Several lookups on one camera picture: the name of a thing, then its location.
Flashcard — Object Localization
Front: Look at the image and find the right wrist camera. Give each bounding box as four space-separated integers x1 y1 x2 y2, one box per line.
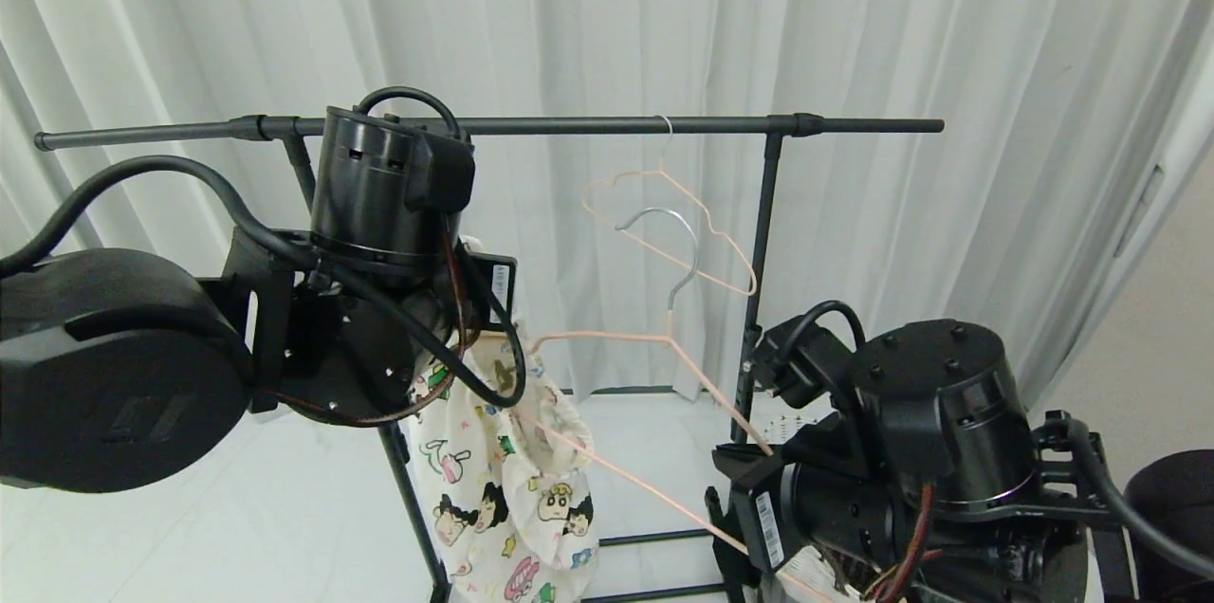
711 445 807 576

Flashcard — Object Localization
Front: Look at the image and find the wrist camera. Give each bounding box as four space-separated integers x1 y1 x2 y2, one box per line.
465 247 520 324
711 445 807 576

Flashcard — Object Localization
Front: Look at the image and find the black cable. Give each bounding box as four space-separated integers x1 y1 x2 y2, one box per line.
0 155 527 410
1043 418 1214 580

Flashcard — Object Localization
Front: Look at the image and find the black clothes rack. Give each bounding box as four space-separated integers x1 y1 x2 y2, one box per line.
33 113 947 603

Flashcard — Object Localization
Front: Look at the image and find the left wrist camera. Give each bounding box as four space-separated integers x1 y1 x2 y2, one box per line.
465 247 520 324

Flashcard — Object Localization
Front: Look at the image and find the white curtain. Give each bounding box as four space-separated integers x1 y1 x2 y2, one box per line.
351 0 1214 410
0 0 359 263

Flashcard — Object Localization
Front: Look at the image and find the pink clothes hanger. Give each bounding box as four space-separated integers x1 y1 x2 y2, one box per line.
524 207 840 603
581 115 760 297

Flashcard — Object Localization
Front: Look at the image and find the cream printed garment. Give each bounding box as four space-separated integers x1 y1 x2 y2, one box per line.
403 323 603 603

